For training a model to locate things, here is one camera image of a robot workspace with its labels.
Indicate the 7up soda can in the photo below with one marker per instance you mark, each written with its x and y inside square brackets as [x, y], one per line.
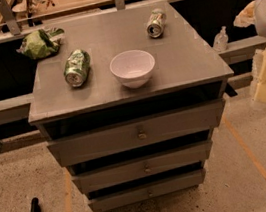
[156, 23]

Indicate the clear sanitizer bottle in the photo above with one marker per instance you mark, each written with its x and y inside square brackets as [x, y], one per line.
[221, 40]

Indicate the top grey drawer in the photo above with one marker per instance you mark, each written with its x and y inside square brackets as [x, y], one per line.
[136, 133]

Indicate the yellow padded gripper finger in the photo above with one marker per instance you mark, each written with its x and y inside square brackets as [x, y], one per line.
[246, 17]

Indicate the middle grey drawer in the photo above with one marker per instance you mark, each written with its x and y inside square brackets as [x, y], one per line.
[142, 167]

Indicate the grey drawer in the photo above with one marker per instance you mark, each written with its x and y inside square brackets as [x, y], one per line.
[142, 167]
[136, 133]
[147, 191]

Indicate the green chip bag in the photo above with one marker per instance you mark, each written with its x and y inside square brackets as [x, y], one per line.
[41, 43]

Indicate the green soda can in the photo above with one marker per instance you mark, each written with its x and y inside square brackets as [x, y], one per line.
[77, 68]

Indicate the white bowl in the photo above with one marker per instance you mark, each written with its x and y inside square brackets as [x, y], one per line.
[133, 68]

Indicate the grey drawer cabinet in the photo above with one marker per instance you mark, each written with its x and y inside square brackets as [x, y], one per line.
[187, 72]

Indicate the bottom grey drawer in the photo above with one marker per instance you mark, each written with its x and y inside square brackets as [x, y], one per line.
[147, 191]

